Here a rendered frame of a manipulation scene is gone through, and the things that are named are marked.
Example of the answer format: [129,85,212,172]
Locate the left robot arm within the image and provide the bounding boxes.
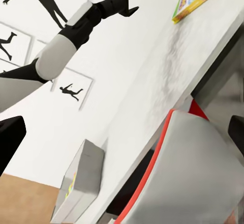
[0,0,140,114]

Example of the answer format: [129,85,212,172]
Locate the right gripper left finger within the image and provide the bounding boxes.
[0,115,26,177]

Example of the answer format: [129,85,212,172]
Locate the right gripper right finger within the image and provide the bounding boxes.
[228,115,244,156]

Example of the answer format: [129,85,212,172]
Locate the toy box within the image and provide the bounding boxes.
[50,139,105,224]

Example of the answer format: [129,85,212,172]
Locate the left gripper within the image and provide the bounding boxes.
[109,0,140,17]

